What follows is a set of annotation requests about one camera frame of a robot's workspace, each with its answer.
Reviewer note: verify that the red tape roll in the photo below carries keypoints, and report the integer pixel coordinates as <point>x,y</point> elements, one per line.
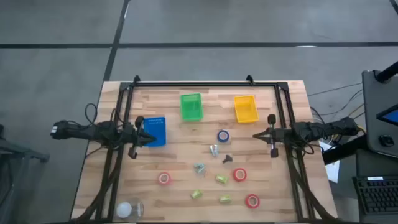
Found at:
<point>247,201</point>
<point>234,175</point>

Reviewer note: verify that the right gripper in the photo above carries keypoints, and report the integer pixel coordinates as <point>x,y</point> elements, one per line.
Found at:
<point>273,135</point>

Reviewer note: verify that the green staple box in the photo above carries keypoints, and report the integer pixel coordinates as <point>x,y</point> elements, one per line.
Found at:
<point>196,194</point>
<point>221,179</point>
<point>225,199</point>

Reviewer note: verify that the white light bulb lamp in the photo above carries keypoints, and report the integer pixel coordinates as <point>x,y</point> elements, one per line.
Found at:
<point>123,210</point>

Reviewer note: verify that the black table clamp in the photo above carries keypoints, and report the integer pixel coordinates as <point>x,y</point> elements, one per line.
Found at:
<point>249,78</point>
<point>136,78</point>

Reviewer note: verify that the dark grey stand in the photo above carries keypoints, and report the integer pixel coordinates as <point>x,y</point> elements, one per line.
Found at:
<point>18,152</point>

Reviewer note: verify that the black aluminium table frame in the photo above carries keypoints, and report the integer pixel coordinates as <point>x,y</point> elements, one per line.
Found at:
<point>202,84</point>

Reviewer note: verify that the green plastic basket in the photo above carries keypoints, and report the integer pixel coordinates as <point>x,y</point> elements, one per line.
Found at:
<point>191,107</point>

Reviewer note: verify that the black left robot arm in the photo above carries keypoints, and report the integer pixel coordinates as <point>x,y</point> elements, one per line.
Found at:
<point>93,132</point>

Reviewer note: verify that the black round knob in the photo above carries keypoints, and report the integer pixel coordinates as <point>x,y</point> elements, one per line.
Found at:
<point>386,140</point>

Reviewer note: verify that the pink foam block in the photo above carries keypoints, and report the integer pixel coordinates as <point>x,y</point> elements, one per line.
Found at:
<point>160,179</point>

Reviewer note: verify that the white paper sheet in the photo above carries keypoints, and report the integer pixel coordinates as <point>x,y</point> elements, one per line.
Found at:
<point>334,171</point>

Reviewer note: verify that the blue screen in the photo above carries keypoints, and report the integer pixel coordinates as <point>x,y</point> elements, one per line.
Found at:
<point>391,116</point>

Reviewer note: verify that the black pole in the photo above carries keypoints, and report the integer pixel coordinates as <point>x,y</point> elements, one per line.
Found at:
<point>387,74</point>

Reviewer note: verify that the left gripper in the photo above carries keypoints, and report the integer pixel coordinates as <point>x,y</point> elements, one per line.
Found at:
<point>133,138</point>

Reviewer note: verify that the black keyboard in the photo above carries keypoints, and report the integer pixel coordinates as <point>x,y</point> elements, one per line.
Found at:
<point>377,196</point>

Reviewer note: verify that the yellow plastic basket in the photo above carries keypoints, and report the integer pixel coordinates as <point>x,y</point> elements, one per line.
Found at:
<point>246,109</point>

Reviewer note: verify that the teal staple remover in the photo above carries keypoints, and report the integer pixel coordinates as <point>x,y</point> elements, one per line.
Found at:
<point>214,151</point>
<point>200,168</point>

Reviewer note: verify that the blue tape roll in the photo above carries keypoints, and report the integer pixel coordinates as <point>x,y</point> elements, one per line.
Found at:
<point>219,136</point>

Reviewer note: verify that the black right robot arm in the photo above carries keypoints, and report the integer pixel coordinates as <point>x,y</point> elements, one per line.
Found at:
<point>311,130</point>

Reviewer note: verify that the black stand bar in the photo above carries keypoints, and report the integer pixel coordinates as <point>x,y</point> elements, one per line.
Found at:
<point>342,152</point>

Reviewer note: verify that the blue plastic basket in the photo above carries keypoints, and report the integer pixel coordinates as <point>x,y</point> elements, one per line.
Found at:
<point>157,130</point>

